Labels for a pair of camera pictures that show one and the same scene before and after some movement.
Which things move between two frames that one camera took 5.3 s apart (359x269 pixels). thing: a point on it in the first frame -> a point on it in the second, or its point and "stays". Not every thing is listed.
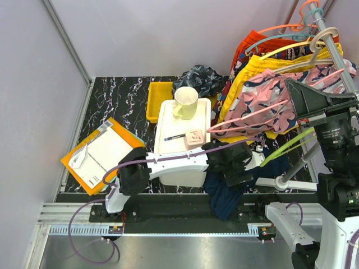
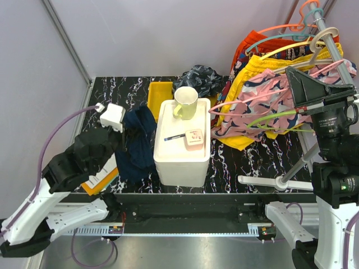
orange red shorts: [253, 37] stays
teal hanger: [298, 37] stays
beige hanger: [315, 52] stays
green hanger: [281, 151] -> [253, 125]
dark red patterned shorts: [240, 64] stays
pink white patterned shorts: [266, 106] stays
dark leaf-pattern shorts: [205, 80] stays
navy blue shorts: [228, 197] -> [135, 160]
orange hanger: [297, 27] stays
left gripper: [232, 178] -> [122, 137]
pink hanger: [214, 129] -> [213, 111]
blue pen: [174, 137] stays
